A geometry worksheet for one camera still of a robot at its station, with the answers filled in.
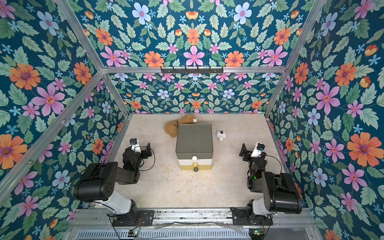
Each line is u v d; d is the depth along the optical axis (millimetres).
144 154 840
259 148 739
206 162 819
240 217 737
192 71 930
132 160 710
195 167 863
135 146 798
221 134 1035
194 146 765
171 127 983
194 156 763
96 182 474
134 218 720
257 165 676
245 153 802
